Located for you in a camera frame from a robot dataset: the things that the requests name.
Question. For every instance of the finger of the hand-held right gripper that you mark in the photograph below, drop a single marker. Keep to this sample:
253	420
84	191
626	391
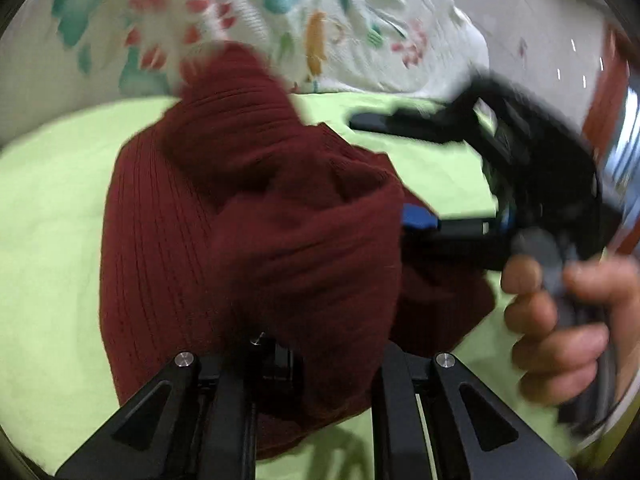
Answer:
390	122
420	220

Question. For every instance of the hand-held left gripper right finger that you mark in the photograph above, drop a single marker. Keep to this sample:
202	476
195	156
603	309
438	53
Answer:
395	410

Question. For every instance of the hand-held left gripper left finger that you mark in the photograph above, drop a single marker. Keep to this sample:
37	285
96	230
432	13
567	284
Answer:
230	410

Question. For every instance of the dark red knit hooded cardigan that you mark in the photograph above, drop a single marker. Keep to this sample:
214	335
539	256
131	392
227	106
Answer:
300	260

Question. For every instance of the person's right hand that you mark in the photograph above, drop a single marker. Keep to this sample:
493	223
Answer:
550	350

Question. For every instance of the white floral quilt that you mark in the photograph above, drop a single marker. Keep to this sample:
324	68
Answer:
350	25

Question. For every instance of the light green bed sheet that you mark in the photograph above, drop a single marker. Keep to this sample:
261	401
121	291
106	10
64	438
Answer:
45	240

